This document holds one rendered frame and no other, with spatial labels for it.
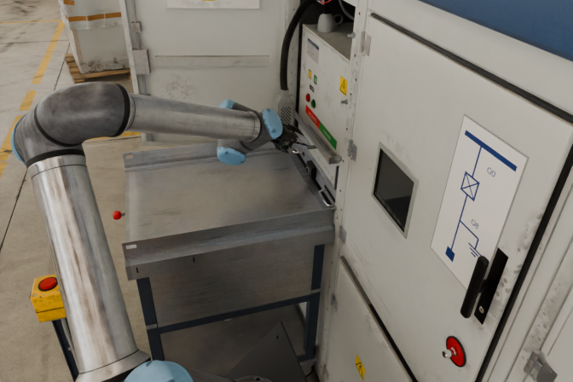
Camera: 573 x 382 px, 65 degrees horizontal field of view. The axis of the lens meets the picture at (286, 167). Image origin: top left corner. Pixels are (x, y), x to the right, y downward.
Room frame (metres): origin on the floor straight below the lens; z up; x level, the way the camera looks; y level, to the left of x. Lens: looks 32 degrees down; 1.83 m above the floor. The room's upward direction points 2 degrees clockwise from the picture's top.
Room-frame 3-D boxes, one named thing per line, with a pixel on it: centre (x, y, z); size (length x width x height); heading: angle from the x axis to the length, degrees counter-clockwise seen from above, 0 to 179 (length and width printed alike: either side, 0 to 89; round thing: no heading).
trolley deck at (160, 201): (1.39, 0.25, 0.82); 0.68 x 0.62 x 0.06; 108
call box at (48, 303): (0.86, 0.63, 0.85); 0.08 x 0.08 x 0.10; 18
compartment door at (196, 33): (1.80, 0.33, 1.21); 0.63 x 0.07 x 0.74; 96
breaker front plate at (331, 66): (1.50, -0.12, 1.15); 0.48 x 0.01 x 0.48; 18
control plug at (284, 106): (1.68, 0.01, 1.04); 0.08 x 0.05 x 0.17; 108
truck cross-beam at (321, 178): (1.51, -0.13, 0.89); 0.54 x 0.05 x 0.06; 18
